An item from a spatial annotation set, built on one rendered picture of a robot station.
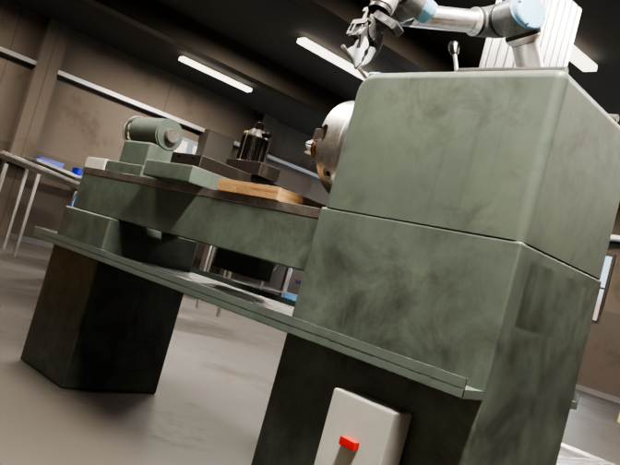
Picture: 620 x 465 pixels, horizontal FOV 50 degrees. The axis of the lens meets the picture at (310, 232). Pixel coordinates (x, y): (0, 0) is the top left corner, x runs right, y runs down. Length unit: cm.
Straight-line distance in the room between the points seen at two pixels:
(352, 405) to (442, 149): 63
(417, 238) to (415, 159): 20
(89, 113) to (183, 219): 830
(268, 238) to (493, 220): 76
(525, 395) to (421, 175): 57
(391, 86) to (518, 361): 76
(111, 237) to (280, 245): 94
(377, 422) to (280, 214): 76
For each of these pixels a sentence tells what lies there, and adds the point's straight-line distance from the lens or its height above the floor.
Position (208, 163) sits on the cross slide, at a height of 95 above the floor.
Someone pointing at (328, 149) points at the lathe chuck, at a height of 104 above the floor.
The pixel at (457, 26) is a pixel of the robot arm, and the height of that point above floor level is 160.
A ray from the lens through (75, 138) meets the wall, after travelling 1055.
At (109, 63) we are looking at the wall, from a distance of 1079.
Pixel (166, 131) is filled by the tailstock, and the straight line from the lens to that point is 289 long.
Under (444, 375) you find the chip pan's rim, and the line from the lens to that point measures 143.
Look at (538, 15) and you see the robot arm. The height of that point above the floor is 167.
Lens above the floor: 69
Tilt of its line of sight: 3 degrees up
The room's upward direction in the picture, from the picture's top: 15 degrees clockwise
